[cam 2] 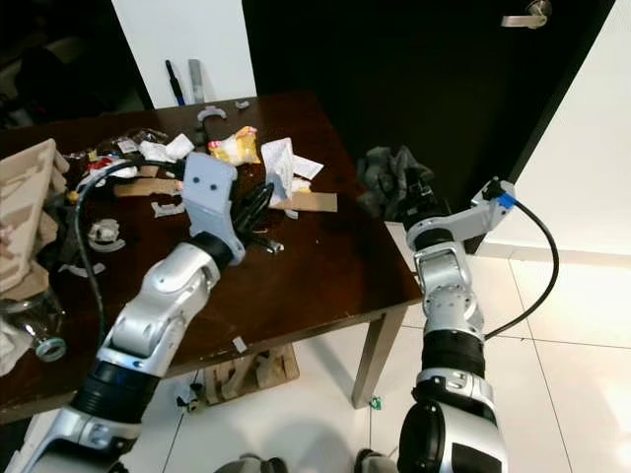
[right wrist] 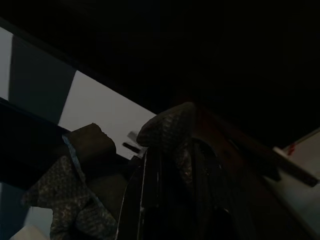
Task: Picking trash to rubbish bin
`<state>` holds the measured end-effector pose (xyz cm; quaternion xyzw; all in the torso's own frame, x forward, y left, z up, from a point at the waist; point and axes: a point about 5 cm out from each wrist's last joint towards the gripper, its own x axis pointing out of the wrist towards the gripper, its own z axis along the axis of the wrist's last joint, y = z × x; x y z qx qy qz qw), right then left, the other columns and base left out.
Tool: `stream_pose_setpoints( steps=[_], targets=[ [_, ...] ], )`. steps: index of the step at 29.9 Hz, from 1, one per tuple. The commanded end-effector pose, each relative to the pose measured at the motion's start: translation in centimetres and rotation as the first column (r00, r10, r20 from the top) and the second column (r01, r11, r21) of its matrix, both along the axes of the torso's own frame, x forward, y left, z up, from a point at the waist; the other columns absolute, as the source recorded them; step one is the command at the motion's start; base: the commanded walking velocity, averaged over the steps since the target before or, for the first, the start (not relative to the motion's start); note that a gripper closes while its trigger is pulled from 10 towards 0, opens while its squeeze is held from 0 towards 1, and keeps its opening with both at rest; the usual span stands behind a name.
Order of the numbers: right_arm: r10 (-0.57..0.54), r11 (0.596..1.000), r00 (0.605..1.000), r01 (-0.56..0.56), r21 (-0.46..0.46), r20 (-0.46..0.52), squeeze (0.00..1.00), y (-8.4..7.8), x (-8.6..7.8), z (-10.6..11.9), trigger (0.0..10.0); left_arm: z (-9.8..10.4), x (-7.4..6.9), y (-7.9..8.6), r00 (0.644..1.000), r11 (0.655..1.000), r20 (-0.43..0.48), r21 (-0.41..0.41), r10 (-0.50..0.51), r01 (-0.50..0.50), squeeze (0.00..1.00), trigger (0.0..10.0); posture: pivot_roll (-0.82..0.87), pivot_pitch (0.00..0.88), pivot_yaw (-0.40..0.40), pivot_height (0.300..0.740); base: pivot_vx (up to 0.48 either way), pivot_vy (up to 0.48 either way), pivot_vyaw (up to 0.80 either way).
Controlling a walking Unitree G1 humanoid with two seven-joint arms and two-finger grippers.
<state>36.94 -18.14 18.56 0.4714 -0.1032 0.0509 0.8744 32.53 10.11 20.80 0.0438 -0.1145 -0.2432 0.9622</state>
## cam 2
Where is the dark brown wooden table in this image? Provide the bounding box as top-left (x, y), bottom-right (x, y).
top-left (0, 92), bottom-right (423, 425)

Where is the white crumpled tissue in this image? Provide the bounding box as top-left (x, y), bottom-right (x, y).
top-left (0, 320), bottom-right (31, 375)
top-left (138, 133), bottom-right (196, 164)

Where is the yellow snack wrapper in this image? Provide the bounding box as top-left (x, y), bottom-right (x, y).
top-left (209, 126), bottom-right (260, 166)

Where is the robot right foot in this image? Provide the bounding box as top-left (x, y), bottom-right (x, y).
top-left (355, 448), bottom-right (400, 473)

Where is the brown cardboard strip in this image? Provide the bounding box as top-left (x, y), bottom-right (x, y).
top-left (113, 177), bottom-right (188, 196)

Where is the pale right wrist camera mount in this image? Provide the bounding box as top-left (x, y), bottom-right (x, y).
top-left (439, 179), bottom-right (519, 242)

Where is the beige pulp packaging tray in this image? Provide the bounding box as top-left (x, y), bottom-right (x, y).
top-left (0, 138), bottom-right (62, 302)

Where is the clear wrapper with red print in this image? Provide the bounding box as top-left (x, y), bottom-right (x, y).
top-left (79, 148), bottom-right (149, 183)

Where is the brown pulp packaging piece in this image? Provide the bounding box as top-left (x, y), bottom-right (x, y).
top-left (192, 345), bottom-right (299, 405)

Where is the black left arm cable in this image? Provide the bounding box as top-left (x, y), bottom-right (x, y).
top-left (71, 160), bottom-right (188, 316)

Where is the black strap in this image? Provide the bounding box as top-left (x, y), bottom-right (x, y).
top-left (49, 212), bottom-right (80, 267)

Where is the white crumpled paper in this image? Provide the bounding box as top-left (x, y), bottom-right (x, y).
top-left (259, 138), bottom-right (324, 203)

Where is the clear tape roll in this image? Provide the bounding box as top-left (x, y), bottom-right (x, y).
top-left (87, 219), bottom-right (124, 252)

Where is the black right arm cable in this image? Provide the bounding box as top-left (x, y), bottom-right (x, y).
top-left (483, 197), bottom-right (561, 342)

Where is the grey marker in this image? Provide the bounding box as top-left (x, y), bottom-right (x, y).
top-left (188, 59), bottom-right (206, 104)

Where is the clear plastic bottle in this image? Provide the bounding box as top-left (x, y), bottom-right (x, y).
top-left (5, 296), bottom-right (72, 363)

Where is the black and blue pen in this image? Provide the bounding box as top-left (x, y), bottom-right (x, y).
top-left (166, 59), bottom-right (185, 107)

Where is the black door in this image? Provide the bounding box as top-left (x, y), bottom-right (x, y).
top-left (242, 0), bottom-right (614, 247)

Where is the flat cardboard piece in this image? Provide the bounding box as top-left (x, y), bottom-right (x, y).
top-left (291, 192), bottom-right (339, 214)

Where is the silver door handle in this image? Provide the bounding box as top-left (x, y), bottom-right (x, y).
top-left (501, 0), bottom-right (551, 29)

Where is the pale wrist camera mount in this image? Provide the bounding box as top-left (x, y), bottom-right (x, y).
top-left (183, 153), bottom-right (240, 259)
top-left (439, 179), bottom-right (519, 242)

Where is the pale left wrist camera mount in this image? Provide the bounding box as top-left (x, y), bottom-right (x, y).
top-left (183, 153), bottom-right (240, 259)

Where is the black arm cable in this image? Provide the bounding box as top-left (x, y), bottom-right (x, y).
top-left (483, 197), bottom-right (561, 342)
top-left (71, 160), bottom-right (188, 316)

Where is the grey trash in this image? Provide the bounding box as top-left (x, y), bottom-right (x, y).
top-left (358, 146), bottom-right (430, 220)

